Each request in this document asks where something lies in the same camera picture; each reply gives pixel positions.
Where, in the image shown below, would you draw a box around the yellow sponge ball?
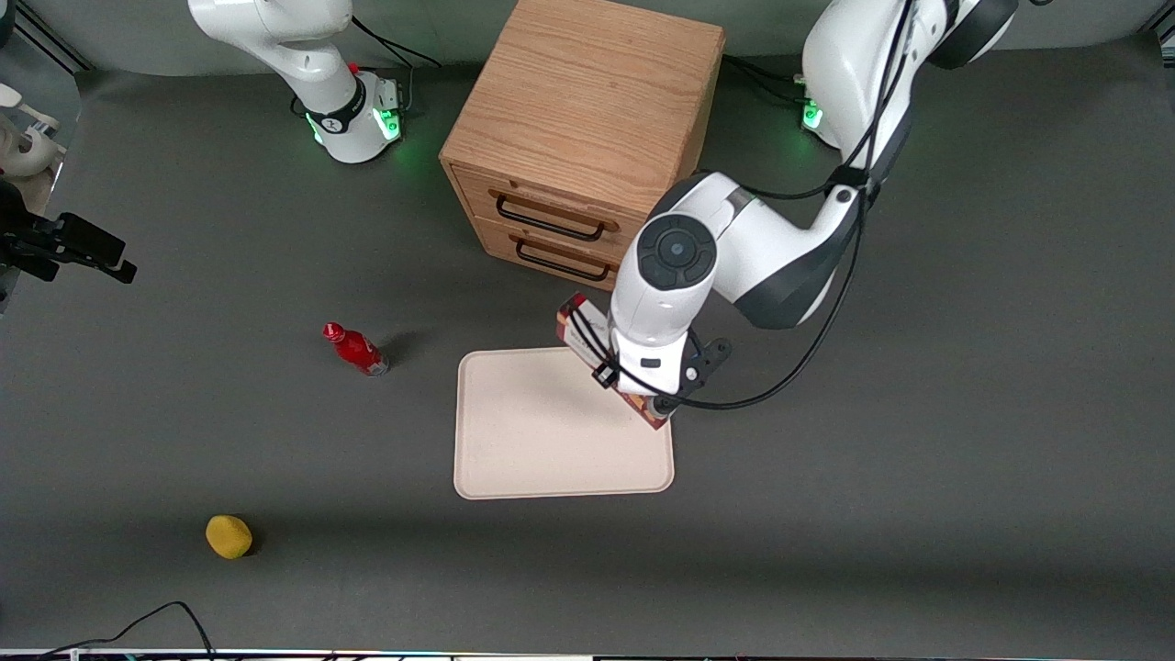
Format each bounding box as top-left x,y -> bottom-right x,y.
206,515 -> 254,560

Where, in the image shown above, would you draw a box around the cream plastic tray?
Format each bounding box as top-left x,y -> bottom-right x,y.
453,343 -> 676,501

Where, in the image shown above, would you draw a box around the black right arm base cables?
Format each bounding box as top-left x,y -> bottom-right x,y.
352,14 -> 443,70

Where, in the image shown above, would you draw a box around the wooden two-drawer cabinet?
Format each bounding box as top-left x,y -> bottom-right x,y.
439,0 -> 727,295

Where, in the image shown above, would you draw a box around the black left wrist camera cable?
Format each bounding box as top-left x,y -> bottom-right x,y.
569,0 -> 919,412

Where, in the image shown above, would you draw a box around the black metal frame rail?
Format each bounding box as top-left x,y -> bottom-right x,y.
11,0 -> 95,74

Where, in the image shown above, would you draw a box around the thin black loose cable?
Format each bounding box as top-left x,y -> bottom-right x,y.
37,600 -> 218,661

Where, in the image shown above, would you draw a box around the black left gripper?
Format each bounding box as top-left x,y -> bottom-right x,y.
649,336 -> 733,420

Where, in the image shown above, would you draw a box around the wooden drawer front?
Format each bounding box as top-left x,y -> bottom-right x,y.
473,216 -> 634,295
454,167 -> 649,267

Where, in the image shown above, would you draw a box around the red cookie box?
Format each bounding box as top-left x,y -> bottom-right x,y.
555,292 -> 672,431

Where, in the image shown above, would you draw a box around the white curved object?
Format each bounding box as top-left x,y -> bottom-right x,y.
0,81 -> 67,178

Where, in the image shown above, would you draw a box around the black left arm base cables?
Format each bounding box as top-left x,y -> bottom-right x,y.
723,53 -> 807,106

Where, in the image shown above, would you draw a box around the black arm base cables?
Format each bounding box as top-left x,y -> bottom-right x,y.
723,53 -> 807,106
352,14 -> 443,70

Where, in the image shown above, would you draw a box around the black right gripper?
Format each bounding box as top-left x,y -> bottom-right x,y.
0,182 -> 139,285

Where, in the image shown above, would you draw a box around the red soda bottle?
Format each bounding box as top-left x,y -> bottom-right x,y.
322,321 -> 390,378

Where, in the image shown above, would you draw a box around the black metal drawer handle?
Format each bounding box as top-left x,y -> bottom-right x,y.
508,230 -> 623,282
488,188 -> 620,243

